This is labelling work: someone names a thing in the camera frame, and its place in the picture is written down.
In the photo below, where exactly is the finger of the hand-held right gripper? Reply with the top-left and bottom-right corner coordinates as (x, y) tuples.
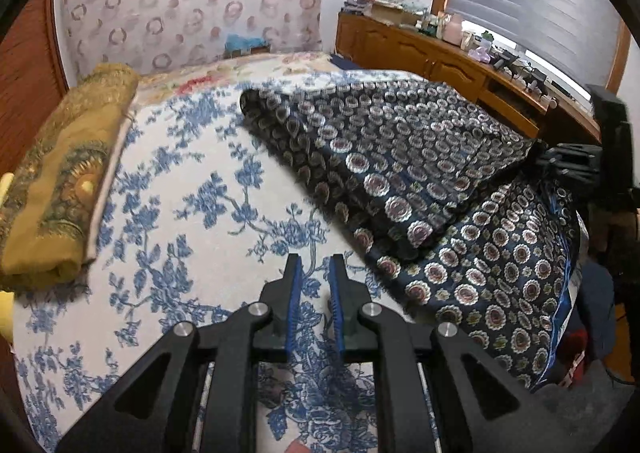
(535, 142), (601, 189)

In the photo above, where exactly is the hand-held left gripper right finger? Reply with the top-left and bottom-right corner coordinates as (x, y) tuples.
(326, 254), (578, 453)

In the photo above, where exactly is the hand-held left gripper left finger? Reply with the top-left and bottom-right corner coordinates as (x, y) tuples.
(55, 254), (304, 453)

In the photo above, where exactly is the navy floral printed garment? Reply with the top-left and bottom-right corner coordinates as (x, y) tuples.
(240, 80), (583, 391)

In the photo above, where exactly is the dark blue cloth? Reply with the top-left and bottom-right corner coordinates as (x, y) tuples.
(577, 258), (623, 364)

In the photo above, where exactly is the blue floral bed sheet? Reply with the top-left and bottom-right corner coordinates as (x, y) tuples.
(12, 66), (436, 453)

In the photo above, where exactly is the wooden cabinet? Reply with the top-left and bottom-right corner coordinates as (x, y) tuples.
(334, 12), (601, 146)

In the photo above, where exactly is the row of small cabinet-top things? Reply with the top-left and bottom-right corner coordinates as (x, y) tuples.
(342, 0), (596, 109)

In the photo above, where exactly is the navy bed edge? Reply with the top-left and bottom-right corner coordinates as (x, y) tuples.
(327, 53), (366, 71)

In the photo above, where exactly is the teal cloth bundle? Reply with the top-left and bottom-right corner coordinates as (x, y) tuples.
(225, 33), (267, 57)

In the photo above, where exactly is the ochre folded blanket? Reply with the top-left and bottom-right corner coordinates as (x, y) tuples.
(0, 63), (141, 291)

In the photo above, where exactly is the wooden headboard panel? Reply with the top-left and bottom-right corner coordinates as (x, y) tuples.
(0, 0), (70, 144)

